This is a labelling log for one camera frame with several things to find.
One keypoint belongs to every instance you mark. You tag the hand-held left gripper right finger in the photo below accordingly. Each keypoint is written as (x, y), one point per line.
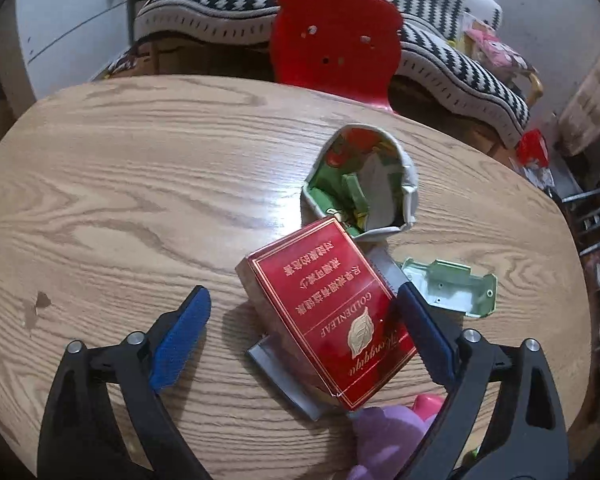
(425, 335)

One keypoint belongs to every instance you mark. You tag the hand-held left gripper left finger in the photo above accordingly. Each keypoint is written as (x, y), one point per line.
(180, 340)

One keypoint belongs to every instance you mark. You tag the red cigarette box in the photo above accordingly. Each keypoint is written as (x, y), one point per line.
(325, 310)

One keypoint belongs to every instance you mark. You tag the white bag with fruit print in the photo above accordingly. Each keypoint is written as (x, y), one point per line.
(406, 180)

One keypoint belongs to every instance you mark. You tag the green wet wipe packet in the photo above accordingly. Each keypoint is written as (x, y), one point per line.
(356, 191)

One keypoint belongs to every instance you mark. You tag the light green plastic cover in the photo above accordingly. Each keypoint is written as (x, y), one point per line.
(455, 290)

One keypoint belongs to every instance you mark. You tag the pink and purple toy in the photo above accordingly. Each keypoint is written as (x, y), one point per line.
(390, 435)

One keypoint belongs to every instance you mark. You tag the black metal rack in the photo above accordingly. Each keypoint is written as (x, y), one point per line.
(595, 240)

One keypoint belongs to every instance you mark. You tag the red bag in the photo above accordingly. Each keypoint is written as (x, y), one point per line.
(532, 147)

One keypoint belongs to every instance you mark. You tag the wooden armrest sofa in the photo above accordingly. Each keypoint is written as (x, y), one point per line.
(535, 87)

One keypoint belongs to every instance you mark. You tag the beige checked curtain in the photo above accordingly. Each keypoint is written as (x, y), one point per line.
(592, 100)

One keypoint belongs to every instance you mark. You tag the pink cartoon cushion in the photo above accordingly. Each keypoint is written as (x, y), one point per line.
(495, 50)

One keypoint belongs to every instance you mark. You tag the red plastic chair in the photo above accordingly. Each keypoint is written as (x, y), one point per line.
(335, 35)

